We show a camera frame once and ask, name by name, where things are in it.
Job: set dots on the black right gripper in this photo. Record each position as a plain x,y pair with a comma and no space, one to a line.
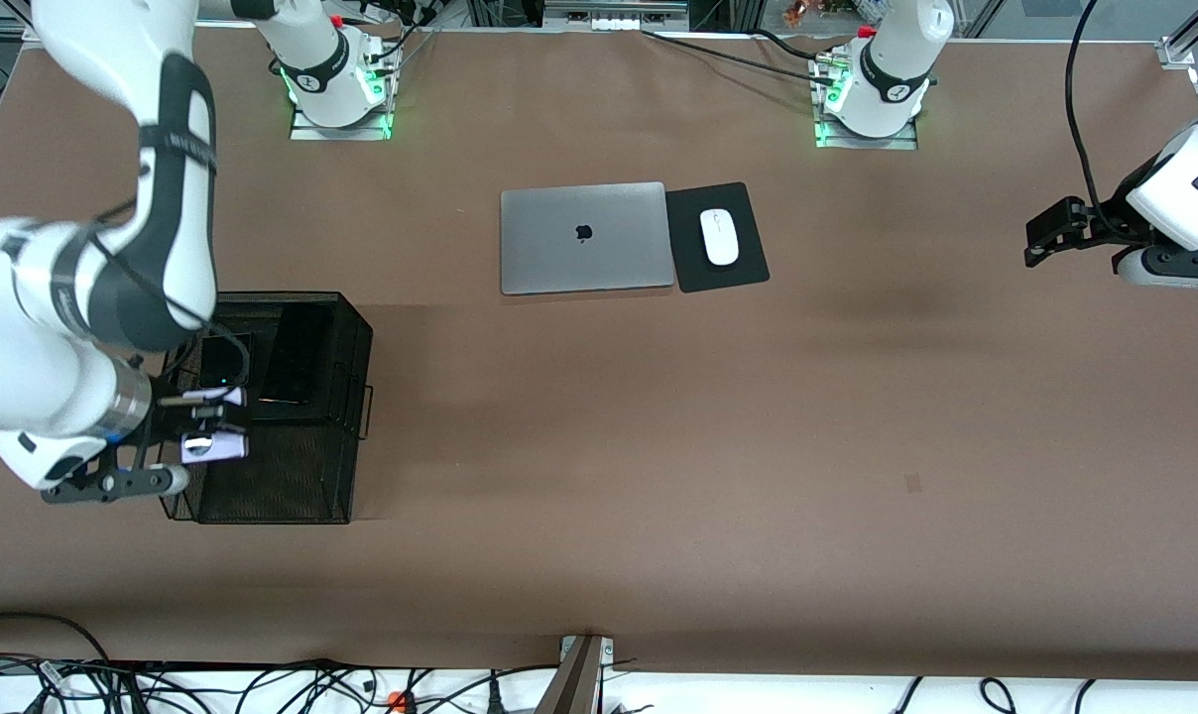
167,417

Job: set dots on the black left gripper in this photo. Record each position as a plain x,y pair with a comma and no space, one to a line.
1108,217

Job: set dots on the lilac flip phone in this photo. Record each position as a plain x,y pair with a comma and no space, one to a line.
227,448

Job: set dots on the small black flip phone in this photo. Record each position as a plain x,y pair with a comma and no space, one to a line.
227,359

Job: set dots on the long black slab phone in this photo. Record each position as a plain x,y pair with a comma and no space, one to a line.
297,352

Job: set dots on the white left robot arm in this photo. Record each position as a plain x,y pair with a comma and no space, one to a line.
1184,188

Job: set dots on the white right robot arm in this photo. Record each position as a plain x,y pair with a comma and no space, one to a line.
24,347

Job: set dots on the black mouse pad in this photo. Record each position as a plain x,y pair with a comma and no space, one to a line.
743,268

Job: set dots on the white computer mouse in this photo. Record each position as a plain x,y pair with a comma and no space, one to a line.
720,238

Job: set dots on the grey closed laptop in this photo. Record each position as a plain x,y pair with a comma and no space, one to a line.
559,258

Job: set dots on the white power strip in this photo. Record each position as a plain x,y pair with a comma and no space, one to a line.
614,20

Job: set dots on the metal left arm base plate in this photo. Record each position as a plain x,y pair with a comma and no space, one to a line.
901,142

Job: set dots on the aluminium frame profile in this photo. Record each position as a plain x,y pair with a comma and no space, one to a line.
1179,50

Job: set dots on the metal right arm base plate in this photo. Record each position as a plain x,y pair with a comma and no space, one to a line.
306,132

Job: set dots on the grey metal camera post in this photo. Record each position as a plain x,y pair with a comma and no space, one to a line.
574,684

